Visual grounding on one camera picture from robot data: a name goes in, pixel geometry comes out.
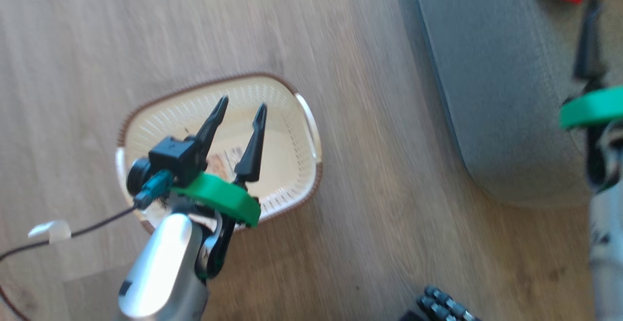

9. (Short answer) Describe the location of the white tape tag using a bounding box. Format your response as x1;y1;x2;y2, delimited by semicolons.
28;220;73;244

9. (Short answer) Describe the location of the printed sticker label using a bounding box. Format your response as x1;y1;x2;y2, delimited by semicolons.
206;146;244;178

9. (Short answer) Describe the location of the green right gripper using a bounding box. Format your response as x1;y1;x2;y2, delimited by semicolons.
559;0;623;130

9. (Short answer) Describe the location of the cream plastic laundry basket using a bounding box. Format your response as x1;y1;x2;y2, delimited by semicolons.
115;72;324;235

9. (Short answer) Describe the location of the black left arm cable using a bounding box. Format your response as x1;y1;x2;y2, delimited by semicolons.
0;169;175;321

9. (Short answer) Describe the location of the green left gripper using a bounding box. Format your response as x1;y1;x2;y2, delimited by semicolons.
170;95;268;228

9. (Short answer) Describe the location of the grey fabric sofa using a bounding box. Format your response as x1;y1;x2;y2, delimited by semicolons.
408;0;623;208

